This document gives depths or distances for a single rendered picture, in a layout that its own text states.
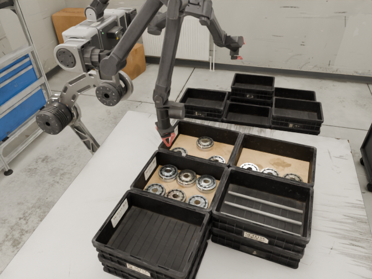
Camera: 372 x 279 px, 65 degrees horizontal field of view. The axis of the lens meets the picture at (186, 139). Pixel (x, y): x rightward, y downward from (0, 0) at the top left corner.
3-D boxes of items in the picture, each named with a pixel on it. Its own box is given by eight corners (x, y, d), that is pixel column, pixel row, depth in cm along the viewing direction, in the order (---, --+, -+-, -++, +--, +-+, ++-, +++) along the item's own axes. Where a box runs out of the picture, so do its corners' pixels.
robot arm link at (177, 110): (160, 87, 131) (153, 95, 124) (185, 89, 128) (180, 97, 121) (163, 112, 137) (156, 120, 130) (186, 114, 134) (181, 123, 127)
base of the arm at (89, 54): (93, 65, 134) (87, 39, 127) (109, 66, 132) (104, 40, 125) (83, 73, 128) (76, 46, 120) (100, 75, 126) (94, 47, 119)
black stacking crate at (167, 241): (96, 258, 122) (90, 243, 115) (132, 205, 144) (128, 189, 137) (185, 293, 110) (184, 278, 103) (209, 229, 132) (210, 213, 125)
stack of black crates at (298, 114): (264, 155, 268) (272, 114, 240) (266, 136, 290) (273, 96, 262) (310, 163, 259) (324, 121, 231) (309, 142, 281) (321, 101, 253)
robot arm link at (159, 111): (157, 101, 132) (153, 107, 128) (172, 102, 130) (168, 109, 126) (159, 113, 136) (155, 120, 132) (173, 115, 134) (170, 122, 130)
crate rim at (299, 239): (210, 216, 126) (210, 212, 124) (228, 169, 148) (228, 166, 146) (309, 245, 114) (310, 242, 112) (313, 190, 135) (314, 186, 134)
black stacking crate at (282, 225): (210, 229, 132) (211, 213, 125) (227, 183, 153) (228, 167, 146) (303, 258, 120) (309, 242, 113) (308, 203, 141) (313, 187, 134)
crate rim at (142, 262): (90, 246, 116) (89, 242, 115) (128, 191, 138) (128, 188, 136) (184, 281, 104) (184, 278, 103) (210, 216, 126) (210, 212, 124)
